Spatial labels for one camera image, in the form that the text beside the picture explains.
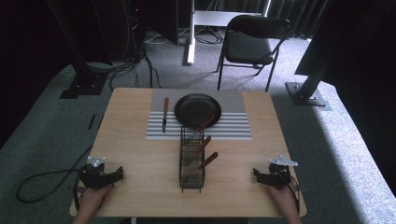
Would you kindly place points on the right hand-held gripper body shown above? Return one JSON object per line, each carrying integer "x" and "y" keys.
{"x": 280, "y": 174}

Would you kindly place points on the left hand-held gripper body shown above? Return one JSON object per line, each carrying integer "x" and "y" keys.
{"x": 93, "y": 177}

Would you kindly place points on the person's left hand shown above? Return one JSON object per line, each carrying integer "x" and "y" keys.
{"x": 93, "y": 199}

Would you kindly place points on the person's right hand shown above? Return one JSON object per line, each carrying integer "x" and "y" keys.
{"x": 283, "y": 200}

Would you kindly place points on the small black floor strip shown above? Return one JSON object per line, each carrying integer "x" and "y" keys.
{"x": 91, "y": 122}

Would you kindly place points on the grey striped placemat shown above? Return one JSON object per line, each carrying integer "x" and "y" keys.
{"x": 236, "y": 121}

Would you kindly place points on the black metal stand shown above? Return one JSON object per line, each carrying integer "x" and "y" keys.
{"x": 306, "y": 93}
{"x": 82, "y": 81}

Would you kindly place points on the black round plate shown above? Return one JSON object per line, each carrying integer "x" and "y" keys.
{"x": 194, "y": 109}

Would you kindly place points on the black folding chair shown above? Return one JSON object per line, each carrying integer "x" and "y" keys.
{"x": 249, "y": 46}

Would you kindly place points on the dark curtain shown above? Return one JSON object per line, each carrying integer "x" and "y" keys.
{"x": 299, "y": 15}

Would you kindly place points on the white desk frame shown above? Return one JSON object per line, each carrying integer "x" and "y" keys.
{"x": 191, "y": 37}

